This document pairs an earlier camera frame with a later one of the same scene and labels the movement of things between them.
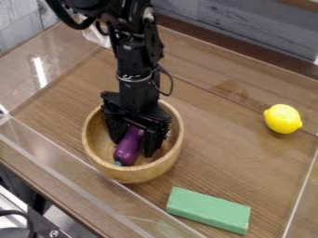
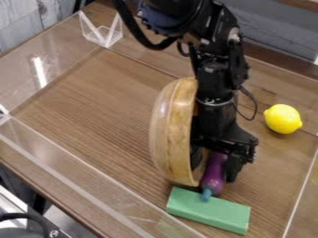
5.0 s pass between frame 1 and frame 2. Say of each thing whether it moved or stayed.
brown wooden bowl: moved
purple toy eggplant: moved
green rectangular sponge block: stayed
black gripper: moved
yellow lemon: stayed
